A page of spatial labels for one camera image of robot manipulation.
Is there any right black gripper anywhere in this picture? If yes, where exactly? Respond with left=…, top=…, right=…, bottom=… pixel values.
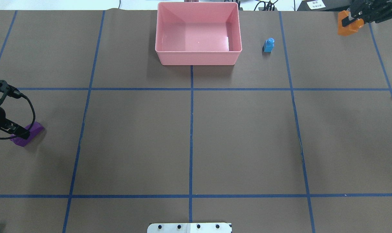
left=342, top=0, right=392, bottom=28

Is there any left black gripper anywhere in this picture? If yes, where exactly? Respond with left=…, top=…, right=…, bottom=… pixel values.
left=0, top=107, right=30, bottom=139

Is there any orange block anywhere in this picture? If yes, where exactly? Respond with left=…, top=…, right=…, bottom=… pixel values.
left=337, top=10, right=365, bottom=36

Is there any purple block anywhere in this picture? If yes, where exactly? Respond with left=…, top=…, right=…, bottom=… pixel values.
left=10, top=121, right=45, bottom=147

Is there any small blue block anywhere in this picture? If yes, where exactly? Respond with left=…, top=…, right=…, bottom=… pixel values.
left=262, top=38, right=275, bottom=53

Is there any pink plastic box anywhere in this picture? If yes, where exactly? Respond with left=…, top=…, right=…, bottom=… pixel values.
left=155, top=2, right=242, bottom=65

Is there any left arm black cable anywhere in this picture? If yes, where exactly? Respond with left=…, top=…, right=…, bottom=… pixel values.
left=0, top=92, right=36, bottom=140

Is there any white camera pole stand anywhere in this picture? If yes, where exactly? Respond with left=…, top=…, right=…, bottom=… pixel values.
left=147, top=222, right=233, bottom=233

